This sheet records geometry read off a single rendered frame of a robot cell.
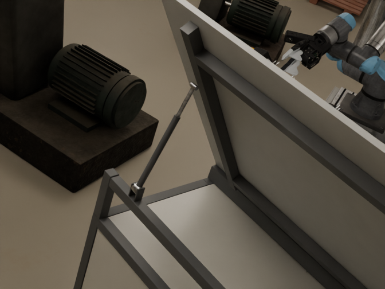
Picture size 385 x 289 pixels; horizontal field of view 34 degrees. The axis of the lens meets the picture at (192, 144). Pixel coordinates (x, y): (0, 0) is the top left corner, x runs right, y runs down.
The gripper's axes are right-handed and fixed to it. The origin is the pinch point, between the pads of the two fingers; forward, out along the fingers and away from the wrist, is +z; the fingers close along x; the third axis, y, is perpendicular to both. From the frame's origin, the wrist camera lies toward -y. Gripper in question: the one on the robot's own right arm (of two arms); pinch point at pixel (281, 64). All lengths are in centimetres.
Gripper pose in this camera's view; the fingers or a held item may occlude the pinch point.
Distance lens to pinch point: 231.5
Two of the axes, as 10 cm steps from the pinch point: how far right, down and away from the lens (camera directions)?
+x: -0.2, 5.0, 8.7
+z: -7.5, 5.7, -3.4
